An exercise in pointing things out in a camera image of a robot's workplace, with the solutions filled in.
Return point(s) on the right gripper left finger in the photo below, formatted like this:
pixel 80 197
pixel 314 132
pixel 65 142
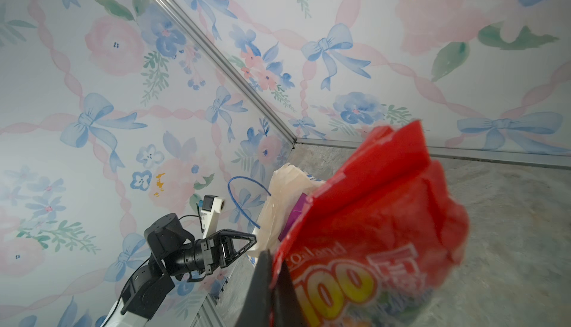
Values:
pixel 257 308

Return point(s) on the blue checkered paper bag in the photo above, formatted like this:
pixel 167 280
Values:
pixel 267 216

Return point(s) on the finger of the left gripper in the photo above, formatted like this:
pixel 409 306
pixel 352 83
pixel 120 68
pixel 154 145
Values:
pixel 231 245

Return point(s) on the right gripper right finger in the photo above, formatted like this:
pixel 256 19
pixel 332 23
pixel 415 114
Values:
pixel 286 308

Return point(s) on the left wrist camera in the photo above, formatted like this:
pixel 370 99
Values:
pixel 209 212

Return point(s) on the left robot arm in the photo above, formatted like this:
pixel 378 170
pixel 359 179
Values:
pixel 150 284

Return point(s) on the red fruit candy bag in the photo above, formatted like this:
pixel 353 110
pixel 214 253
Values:
pixel 375 242

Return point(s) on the left aluminium corner post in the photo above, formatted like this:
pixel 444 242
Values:
pixel 191 29

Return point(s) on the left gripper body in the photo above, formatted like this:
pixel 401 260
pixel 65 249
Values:
pixel 198 259

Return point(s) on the purple grape candy bag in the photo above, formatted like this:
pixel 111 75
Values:
pixel 294 215

